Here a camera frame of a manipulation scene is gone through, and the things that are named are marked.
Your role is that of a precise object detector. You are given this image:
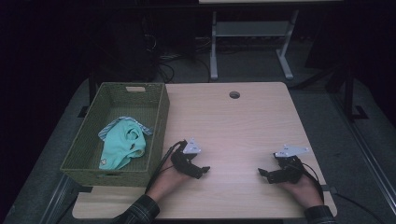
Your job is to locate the black metal stand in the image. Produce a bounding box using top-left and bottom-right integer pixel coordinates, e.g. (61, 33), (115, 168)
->
(289, 62), (370, 122)

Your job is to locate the grey table clamp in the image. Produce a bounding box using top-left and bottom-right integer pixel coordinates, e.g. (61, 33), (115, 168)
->
(320, 185), (339, 195)

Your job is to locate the mint green shirt striped collar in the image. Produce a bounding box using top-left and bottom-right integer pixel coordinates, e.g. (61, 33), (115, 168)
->
(97, 116), (154, 171)

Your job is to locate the grey metal rail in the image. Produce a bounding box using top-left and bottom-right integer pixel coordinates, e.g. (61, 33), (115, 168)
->
(330, 92), (396, 216)
(40, 174), (78, 224)

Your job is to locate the bundle of black floor cables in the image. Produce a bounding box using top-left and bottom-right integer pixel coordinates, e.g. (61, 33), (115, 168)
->
(155, 52), (213, 83)

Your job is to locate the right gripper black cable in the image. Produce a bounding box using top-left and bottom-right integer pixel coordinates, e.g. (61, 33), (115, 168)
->
(297, 160), (387, 224)

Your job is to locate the white metal stand frame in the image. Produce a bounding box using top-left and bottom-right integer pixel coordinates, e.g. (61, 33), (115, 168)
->
(209, 8), (300, 81)

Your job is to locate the person's right hand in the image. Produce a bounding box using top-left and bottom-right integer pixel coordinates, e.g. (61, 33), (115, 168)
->
(278, 174), (325, 209)

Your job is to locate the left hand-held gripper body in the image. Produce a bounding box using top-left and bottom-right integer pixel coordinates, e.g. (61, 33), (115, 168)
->
(170, 137), (204, 179)

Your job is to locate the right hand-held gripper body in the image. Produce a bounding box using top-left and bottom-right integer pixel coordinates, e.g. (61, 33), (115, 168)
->
(269, 144), (310, 185)

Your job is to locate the person's left hand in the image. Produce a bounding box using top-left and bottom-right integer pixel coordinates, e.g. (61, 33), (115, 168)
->
(146, 158), (191, 203)

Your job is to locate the green woven basket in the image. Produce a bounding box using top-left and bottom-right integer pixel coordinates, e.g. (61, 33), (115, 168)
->
(59, 81), (171, 189)

